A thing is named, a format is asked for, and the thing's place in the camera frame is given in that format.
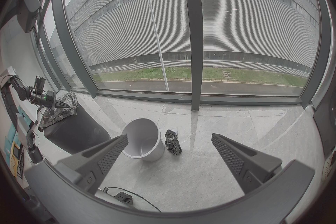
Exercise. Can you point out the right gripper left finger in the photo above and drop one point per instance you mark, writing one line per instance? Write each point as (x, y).
(105, 162)

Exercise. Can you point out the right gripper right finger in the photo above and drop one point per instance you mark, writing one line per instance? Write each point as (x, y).
(236, 160)

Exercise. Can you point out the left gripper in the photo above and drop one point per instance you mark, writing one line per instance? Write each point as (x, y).
(46, 99)

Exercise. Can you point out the black plastic bag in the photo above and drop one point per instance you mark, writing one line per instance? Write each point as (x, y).
(57, 116)

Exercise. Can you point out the black plastic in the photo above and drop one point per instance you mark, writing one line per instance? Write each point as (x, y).
(173, 144)

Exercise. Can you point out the white translucent wrapper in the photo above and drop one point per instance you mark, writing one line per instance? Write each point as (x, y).
(177, 131)

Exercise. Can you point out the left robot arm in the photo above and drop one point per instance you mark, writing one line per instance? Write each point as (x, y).
(22, 90)

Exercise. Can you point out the white trash bin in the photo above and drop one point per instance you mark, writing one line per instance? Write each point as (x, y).
(154, 149)

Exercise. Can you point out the window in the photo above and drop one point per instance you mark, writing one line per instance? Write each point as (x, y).
(194, 34)

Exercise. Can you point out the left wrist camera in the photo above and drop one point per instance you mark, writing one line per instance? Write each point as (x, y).
(39, 83)

